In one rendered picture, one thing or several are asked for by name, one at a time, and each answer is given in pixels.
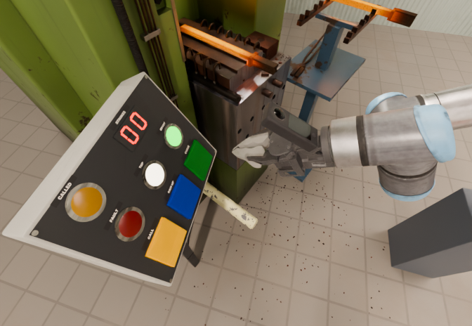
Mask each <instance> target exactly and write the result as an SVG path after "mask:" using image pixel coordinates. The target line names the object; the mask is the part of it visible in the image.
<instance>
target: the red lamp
mask: <svg viewBox="0 0 472 326"><path fill-rule="evenodd" d="M141 226H142V217H141V215H140V214H139V213H138V212H137V211H128V212H126V213H125V214H124V215H123V216H122V218H121V220H120V222H119V231H120V233H121V234H122V235H123V236H124V237H133V236H134V235H136V234H137V233H138V232H139V231H140V229H141Z"/></svg>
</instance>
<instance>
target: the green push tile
mask: <svg viewBox="0 0 472 326"><path fill-rule="evenodd" d="M211 160H212V155H211V154H210V153H209V152H208V151H207V150H206V149H205V148H204V147H203V146H202V145H201V144H200V143H199V142H198V141H197V140H194V141H193V143H192V146H191V148H190V151H189V153H188V156H187V157H186V160H185V162H184V166H186V167H187V168H188V169H189V170H190V171H191V172H192V173H193V174H194V175H196V176H197V177H198V178H199V179H200V180H201V181H204V180H205V178H206V175H207V172H208V170H209V166H210V164H211Z"/></svg>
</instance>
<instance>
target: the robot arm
mask: <svg viewBox="0 0 472 326"><path fill-rule="evenodd" d="M261 125H262V126H263V127H265V128H266V129H264V130H261V131H259V132H257V133H255V134H253V135H252V136H250V137H248V138H247V139H245V140H244V141H242V142H241V143H240V144H239V145H237V146H236V147H235V148H233V149H232V153H233V155H235V156H236V157H238V158H240V159H243V160H245V161H247V162H248V163H249V164H250V165H252V167H254V168H261V167H262V165H271V164H273V163H274V164H275V166H276V167H277V168H278V169H279V170H277V172H278V173H279V175H280V176H281V177H288V176H305V170H306V169H316V168H327V167H335V166H336V167H337V168H345V167H366V166H377V169H378V172H379V184H380V186H381V188H382V189H383V191H384V192H385V193H386V194H387V195H388V196H390V197H392V198H394V199H396V200H400V201H405V202H413V201H417V200H421V199H423V198H425V197H426V196H427V195H428V194H429V193H430V192H431V190H432V189H433V187H434V185H435V173H436V169H437V165H438V162H440V163H444V162H446V161H451V160H453V159H454V157H455V155H456V145H455V139H454V132H453V130H456V129H464V128H469V127H472V84H469V85H465V86H460V87H457V88H453V89H448V90H444V91H439V92H435V93H429V94H426V95H418V96H412V97H409V98H408V97H407V96H406V95H405V94H402V93H399V92H390V93H385V94H382V95H380V96H378V97H376V98H375V99H374V100H373V101H371V103H370V104H369V105H368V106H367V109H366V111H365V115H360V116H354V117H346V118H341V119H333V120H332V121H331V122H330V124H329V126H322V127H321V130H320V136H318V135H317V129H316V128H315V127H313V126H311V125H309V124H308V123H306V122H305V121H303V120H302V119H300V118H298V117H297V116H295V115H293V114H292V113H290V112H288V111H287V110H285V109H284V108H282V107H280V106H279V105H277V104H276V103H274V102H269V103H268V104H267V105H266V106H265V107H264V109H263V116H262V120H261ZM265 149H266V150H267V151H265ZM292 171H295V172H296V174H288V175H285V172H292Z"/></svg>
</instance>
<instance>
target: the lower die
mask: <svg viewBox="0 0 472 326"><path fill-rule="evenodd" d="M178 22H179V23H181V24H183V25H184V24H186V25H189V26H191V27H194V28H195V29H197V30H200V31H202V32H205V33H207V34H209V35H211V36H213V37H216V38H218V39H220V40H223V41H225V42H227V43H229V44H232V45H234V46H236V47H238V48H241V49H243V50H245V51H248V52H250V53H255V52H257V53H258V55H259V56H261V57H262V52H263V51H262V50H260V49H258V48H256V49H255V50H254V47H253V46H250V45H248V44H246V46H244V42H242V41H239V40H237V41H235V39H234V38H232V37H229V36H228V37H227V38H226V37H225V34H222V33H220V32H219V34H217V31H216V30H213V29H211V30H209V28H208V27H206V26H203V25H202V27H201V24H199V23H197V22H194V21H192V20H189V19H187V18H181V19H180V20H179V21H178ZM180 31H181V37H182V42H183V45H184V48H185V51H186V50H187V49H188V48H191V49H192V51H193V56H192V55H191V51H188V52H187V58H188V65H189V67H190V69H191V70H194V71H195V64H194V60H193V58H194V56H195V54H196V53H201V54H202V60H200V56H199V55H198V56H197V57H196V64H197V71H198V73H199V74H201V75H203V76H204V69H203V61H204V59H205V58H207V57H210V59H211V65H210V64H209V60H207V61H206V62H205V68H206V75H207V78H208V79H210V80H212V81H213V80H214V78H213V66H214V64H215V63H216V62H219V63H220V64H221V69H219V68H218V64H217V65H216V67H215V75H216V83H218V84H220V85H221V86H224V87H226V88H227V89H230V90H231V91H234V90H235V89H237V88H238V87H239V86H240V85H242V84H243V83H244V82H245V81H246V80H248V78H250V76H252V75H253V74H254V73H255V72H257V71H258V70H259V69H258V68H257V67H254V66H251V67H249V66H248V60H247V59H245V58H243V57H240V56H238V55H236V54H234V53H231V52H229V51H227V50H225V49H223V48H221V47H218V46H216V45H214V44H211V43H209V42H207V41H205V40H203V39H200V38H199V37H196V36H194V35H192V34H190V33H187V32H185V31H183V30H180ZM185 51H184V52H185ZM243 80H244V81H243Z"/></svg>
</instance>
